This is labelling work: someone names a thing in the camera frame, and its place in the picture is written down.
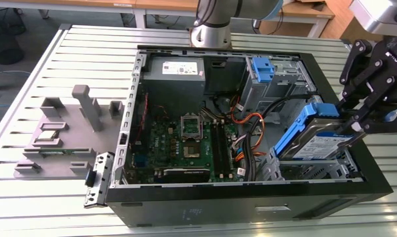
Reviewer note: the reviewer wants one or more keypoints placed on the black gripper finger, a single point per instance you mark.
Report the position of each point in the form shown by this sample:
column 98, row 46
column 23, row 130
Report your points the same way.
column 383, row 118
column 359, row 64

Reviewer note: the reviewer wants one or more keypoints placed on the hard disk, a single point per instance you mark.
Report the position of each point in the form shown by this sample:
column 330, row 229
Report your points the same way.
column 323, row 145

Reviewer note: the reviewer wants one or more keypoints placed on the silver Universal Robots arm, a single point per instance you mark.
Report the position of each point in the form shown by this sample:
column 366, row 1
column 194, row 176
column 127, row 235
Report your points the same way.
column 211, row 32

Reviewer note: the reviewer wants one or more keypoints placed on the silver disk bay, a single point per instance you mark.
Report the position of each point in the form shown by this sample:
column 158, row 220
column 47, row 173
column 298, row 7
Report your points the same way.
column 316, row 163

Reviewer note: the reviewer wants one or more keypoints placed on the silver optical drive cage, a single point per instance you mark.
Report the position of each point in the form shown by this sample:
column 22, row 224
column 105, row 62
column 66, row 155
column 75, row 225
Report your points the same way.
column 278, row 84

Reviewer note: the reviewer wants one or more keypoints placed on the wooden desk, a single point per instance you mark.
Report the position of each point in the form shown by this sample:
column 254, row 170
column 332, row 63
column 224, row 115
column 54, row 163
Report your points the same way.
column 307, row 11

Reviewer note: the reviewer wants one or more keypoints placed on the blue drive cage latch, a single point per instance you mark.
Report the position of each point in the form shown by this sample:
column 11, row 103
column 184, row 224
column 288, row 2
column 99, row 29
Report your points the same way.
column 263, row 70

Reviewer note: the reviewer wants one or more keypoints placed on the black RAM slot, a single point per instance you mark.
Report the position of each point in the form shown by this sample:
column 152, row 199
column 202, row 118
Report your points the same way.
column 216, row 148

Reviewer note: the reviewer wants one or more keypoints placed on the grey power supply unit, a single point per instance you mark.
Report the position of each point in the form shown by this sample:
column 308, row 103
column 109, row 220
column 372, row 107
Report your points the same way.
column 172, row 93

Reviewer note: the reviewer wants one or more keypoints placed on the CPU socket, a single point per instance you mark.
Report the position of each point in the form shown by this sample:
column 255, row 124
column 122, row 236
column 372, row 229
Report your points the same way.
column 191, row 151

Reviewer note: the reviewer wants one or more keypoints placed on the black PC case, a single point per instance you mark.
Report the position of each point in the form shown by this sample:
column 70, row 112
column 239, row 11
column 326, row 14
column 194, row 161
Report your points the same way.
column 218, row 207

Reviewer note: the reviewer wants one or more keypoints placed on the black graphics card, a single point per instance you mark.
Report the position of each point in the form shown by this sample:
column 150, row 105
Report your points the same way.
column 186, row 174

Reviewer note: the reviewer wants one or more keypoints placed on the green motherboard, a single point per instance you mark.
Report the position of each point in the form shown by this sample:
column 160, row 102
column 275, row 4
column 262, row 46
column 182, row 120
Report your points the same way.
column 162, row 143

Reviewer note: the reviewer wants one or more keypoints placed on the white-framed desk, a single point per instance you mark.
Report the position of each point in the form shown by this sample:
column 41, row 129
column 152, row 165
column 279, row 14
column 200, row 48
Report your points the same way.
column 103, row 7

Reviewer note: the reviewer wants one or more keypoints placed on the silver expansion slot retainer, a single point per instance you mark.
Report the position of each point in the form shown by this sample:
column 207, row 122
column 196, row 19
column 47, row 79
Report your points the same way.
column 101, row 177

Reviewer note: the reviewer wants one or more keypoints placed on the grey parts rack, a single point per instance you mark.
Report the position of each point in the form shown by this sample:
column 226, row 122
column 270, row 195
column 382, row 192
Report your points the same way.
column 77, row 140

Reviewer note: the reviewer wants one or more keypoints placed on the green RAM stick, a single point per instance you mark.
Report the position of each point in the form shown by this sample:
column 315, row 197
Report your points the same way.
column 58, row 152

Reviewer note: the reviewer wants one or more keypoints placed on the silver CPU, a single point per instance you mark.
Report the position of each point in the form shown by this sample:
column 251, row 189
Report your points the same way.
column 47, row 135

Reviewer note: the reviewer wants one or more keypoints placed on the black round bin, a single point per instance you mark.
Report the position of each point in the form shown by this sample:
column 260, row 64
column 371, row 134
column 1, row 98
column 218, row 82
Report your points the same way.
column 7, row 53

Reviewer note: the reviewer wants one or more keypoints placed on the black mesh basket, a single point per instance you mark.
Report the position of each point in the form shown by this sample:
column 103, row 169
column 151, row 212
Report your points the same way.
column 7, row 22

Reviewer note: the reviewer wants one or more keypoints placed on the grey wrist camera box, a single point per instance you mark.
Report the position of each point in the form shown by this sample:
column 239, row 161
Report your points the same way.
column 379, row 17

